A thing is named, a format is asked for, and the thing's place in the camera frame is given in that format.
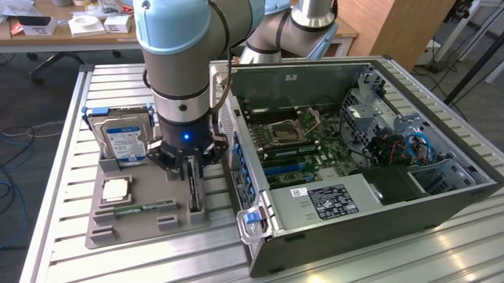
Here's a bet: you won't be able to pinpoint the green motherboard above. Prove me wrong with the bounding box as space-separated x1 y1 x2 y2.
235 97 356 189

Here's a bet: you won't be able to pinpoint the blue slot clip strip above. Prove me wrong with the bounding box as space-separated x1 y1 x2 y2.
230 132 257 207

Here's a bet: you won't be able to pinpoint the grey power supply unit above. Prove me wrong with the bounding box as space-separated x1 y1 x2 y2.
269 173 385 231

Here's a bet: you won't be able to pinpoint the blue wire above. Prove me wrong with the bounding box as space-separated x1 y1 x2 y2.
408 132 436 164

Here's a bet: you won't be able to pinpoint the black graphics card metal bracket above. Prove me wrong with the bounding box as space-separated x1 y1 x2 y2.
183 156 204 213

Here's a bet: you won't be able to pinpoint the red wire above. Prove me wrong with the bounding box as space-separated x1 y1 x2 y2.
388 138 406 164

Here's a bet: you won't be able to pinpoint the perforated metal disk bay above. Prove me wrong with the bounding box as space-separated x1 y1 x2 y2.
338 87 394 145

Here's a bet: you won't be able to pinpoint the green RAM stick on holder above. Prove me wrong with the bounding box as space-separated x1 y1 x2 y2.
96 199 176 215

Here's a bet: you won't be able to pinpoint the hard disk blue caddy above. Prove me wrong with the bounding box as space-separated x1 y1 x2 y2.
81 103 158 169

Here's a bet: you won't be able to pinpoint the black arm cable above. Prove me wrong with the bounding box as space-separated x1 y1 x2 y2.
207 0 234 139

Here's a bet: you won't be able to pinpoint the green RAM stick in slot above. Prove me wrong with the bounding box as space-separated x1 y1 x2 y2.
263 143 319 159

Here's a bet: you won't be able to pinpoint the black chair base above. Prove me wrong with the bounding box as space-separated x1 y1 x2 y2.
27 51 85 85

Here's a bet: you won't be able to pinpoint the wooden desk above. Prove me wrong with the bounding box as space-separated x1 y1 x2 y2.
0 0 360 64

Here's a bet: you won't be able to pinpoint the white box with round tape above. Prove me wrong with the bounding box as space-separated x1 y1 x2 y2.
67 16 107 38

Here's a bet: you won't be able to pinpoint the silver CPU chip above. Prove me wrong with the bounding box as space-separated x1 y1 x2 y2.
100 178 131 204

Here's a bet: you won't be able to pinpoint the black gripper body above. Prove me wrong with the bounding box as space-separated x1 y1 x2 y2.
159 116 215 171

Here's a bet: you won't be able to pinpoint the white box black lid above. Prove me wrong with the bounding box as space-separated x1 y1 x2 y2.
17 16 59 36

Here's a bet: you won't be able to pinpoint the CPU socket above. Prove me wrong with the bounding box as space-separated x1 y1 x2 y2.
267 120 303 145

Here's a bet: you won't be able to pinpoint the blue floor cables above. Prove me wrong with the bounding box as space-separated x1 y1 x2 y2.
0 126 28 251

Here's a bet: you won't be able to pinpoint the clear plastic bag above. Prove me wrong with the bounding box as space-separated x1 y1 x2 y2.
0 0 36 17

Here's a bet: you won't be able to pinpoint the blue expansion slot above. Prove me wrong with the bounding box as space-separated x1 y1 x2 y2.
263 163 302 177

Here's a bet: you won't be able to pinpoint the wooden cabinet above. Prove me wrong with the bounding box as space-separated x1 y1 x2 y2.
337 0 457 71

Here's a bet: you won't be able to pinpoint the dark grey open PC case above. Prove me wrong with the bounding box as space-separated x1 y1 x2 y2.
210 55 504 279

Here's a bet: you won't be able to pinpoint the slanted metal disk bay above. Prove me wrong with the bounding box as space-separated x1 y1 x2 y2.
408 159 480 197

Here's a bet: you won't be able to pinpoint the grey parts rack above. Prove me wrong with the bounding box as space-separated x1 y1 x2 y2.
85 141 211 250

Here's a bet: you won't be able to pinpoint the white labelled box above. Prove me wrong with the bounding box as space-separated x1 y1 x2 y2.
103 14 134 34

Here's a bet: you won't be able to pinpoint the black stand leg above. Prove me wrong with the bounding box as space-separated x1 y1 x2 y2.
442 38 504 106

